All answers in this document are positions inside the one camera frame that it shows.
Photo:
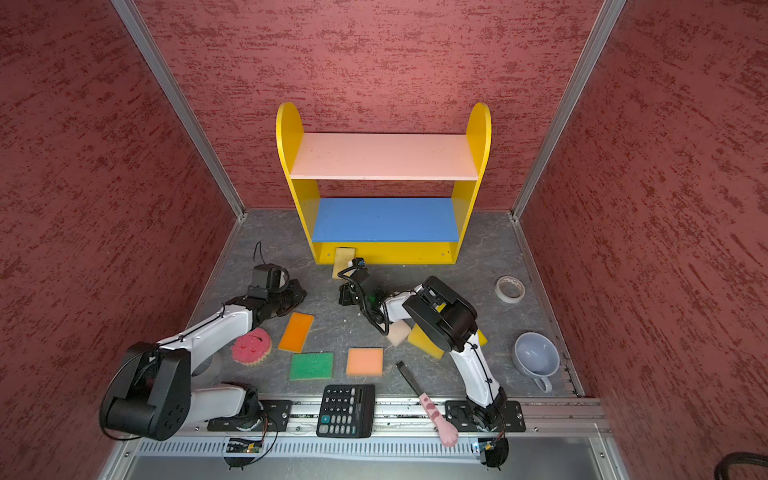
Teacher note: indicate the grey tape roll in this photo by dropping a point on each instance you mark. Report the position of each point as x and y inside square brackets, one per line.
[208, 371]

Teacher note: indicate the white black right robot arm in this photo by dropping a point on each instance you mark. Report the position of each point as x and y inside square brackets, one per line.
[447, 319]

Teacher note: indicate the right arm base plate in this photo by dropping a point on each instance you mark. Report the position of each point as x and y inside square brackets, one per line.
[467, 417]

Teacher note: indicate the yellow sponge middle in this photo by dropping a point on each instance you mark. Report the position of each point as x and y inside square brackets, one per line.
[420, 340]

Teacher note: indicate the pale pink sponge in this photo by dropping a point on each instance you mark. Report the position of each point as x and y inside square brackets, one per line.
[398, 332]

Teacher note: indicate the yellow sponge right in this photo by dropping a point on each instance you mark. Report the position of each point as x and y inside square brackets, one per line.
[482, 340]

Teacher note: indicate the grey blue mug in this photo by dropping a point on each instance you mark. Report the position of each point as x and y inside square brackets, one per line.
[536, 357]

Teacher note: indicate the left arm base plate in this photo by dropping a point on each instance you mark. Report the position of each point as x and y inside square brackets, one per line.
[275, 415]

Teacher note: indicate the peach orange sponge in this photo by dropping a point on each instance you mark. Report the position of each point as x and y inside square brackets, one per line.
[365, 362]

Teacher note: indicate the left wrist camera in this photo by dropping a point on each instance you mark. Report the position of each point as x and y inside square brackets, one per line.
[268, 280]

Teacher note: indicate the black cable corner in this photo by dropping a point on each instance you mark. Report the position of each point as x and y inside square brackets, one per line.
[722, 469]

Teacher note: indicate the yellow orange scrub sponge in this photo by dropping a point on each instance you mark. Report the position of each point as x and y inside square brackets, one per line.
[342, 260]

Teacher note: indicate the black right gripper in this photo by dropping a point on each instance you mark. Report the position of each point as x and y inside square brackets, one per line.
[346, 290]

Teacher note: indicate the white tape roll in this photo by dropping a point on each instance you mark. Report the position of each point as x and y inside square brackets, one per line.
[509, 289]

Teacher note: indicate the yellow shelf unit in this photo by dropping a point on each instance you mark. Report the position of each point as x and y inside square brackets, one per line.
[384, 229]

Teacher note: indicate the black calculator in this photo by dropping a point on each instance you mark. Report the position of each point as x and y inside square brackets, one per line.
[347, 411]

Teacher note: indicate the perforated cable duct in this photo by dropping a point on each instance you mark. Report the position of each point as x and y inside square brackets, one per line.
[374, 448]

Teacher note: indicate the pink round smiley sponge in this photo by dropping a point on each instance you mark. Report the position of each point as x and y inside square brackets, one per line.
[252, 348]

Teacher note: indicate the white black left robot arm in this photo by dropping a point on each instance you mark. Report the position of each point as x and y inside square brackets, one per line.
[151, 394]

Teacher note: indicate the pink handled black brush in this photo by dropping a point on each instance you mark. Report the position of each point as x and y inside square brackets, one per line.
[448, 433]

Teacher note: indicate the orange flat sponge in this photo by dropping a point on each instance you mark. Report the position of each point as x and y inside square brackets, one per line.
[296, 332]

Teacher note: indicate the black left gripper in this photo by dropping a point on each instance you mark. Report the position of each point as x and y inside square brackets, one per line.
[299, 296]

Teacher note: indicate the green scrub sponge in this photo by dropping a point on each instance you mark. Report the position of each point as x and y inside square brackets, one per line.
[311, 366]

